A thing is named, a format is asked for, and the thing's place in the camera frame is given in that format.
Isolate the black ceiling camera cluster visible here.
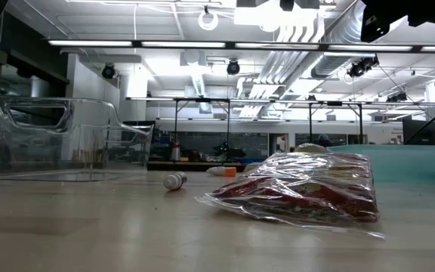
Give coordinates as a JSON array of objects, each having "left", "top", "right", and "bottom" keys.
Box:
[{"left": 347, "top": 54, "right": 380, "bottom": 79}]

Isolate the white frosted donut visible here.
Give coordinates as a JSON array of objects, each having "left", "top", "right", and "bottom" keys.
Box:
[{"left": 295, "top": 142, "right": 330, "bottom": 154}]

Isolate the clear plastic bin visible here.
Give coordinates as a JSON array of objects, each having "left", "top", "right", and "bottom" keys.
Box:
[{"left": 0, "top": 96, "right": 154, "bottom": 183}]

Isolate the teal plastic bin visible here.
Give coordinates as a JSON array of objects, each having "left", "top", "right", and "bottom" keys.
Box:
[{"left": 329, "top": 144, "right": 435, "bottom": 184}]

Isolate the black overhead light bar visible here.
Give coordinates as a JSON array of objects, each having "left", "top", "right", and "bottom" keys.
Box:
[{"left": 47, "top": 39, "right": 435, "bottom": 54}]

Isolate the orange-capped white dropper bottle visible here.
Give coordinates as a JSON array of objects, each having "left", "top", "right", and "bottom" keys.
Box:
[{"left": 206, "top": 165, "right": 238, "bottom": 178}]

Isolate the black background frame rig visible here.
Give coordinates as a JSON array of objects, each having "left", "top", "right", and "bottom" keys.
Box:
[
  {"left": 307, "top": 100, "right": 364, "bottom": 145},
  {"left": 174, "top": 97, "right": 232, "bottom": 154}
]

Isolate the red and white canister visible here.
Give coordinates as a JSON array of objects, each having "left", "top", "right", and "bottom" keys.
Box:
[{"left": 170, "top": 138, "right": 182, "bottom": 162}]

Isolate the dark background workbench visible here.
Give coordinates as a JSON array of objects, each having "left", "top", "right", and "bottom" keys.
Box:
[{"left": 147, "top": 160, "right": 247, "bottom": 172}]

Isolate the white ring light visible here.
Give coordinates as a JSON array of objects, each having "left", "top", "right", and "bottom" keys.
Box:
[{"left": 197, "top": 8, "right": 219, "bottom": 32}]

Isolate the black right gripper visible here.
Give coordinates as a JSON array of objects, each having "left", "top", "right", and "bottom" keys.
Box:
[{"left": 360, "top": 0, "right": 435, "bottom": 43}]

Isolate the black monitor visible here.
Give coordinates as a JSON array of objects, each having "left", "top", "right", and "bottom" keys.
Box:
[{"left": 402, "top": 119, "right": 435, "bottom": 147}]

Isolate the small white dropper bottle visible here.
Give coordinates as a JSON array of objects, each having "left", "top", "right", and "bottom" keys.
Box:
[{"left": 163, "top": 172, "right": 188, "bottom": 191}]

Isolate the red snack bag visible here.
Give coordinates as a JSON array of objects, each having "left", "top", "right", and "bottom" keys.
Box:
[{"left": 194, "top": 150, "right": 387, "bottom": 240}]

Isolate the person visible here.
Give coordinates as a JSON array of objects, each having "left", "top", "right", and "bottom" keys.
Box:
[{"left": 315, "top": 134, "right": 335, "bottom": 147}]

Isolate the small black ceiling camera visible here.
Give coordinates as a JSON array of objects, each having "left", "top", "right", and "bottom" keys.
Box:
[{"left": 386, "top": 92, "right": 409, "bottom": 104}]

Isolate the black right arm base cable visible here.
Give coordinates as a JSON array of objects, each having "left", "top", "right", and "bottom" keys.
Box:
[{"left": 404, "top": 93, "right": 435, "bottom": 145}]

